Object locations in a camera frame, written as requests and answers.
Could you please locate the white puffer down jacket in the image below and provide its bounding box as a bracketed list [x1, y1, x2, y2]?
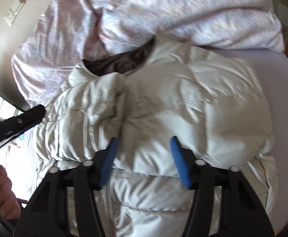
[34, 37, 278, 236]

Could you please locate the person's left hand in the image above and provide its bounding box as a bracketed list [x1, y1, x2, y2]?
[0, 165, 21, 220]

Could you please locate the lavender bed sheet mattress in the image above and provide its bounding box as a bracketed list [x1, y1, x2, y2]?
[212, 49, 288, 233]

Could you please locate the pink floral crumpled duvet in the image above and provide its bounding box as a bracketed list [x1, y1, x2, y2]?
[11, 0, 285, 105]

